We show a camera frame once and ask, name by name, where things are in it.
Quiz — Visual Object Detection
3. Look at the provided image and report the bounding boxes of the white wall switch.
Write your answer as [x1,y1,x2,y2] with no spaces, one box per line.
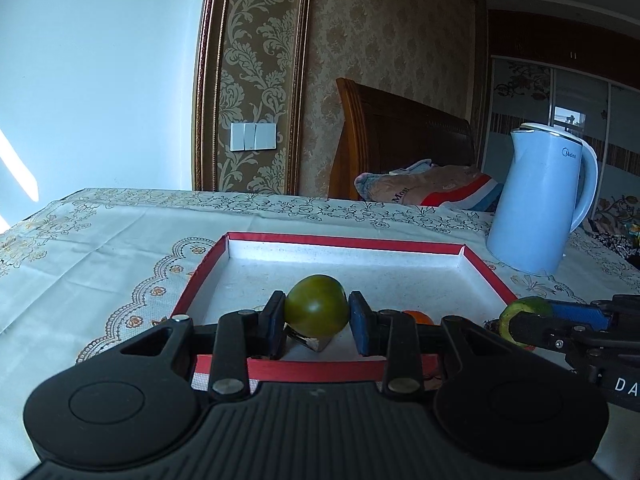
[230,122,277,152]

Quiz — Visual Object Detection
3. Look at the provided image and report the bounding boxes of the green avocado piece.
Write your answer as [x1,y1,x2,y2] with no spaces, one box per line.
[497,296,555,348]

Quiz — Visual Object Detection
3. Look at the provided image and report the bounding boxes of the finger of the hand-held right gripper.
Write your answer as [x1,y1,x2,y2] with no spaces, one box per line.
[510,312,618,356]
[549,295,640,328]

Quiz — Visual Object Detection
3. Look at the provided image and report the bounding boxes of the floral glass wardrobe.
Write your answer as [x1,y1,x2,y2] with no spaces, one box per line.
[487,55,640,211]

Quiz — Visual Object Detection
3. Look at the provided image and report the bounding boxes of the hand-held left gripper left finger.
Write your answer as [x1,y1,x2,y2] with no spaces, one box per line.
[97,290,287,400]

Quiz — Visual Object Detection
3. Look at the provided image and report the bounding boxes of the olive green round fruit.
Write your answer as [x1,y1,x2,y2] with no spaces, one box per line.
[284,274,351,338]

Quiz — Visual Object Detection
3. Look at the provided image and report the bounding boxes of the dark floral bedding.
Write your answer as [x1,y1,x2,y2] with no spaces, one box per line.
[590,195,640,261]

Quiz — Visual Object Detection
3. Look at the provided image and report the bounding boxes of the brown wall panel frame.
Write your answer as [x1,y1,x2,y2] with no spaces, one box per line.
[192,0,315,196]

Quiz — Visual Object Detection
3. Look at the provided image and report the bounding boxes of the red shallow cardboard box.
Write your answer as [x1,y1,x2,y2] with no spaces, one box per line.
[170,231,518,393]

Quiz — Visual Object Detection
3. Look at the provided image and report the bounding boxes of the cream floral tablecloth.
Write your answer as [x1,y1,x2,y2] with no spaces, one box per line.
[0,187,640,466]

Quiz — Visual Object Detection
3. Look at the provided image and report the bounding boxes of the light blue electric kettle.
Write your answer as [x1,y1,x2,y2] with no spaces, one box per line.
[486,122,599,276]

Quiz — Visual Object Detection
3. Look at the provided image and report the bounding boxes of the wooden bed headboard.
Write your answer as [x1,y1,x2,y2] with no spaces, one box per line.
[327,78,476,201]

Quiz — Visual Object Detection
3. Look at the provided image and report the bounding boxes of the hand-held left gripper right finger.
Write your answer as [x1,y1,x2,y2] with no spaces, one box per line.
[348,291,541,397]

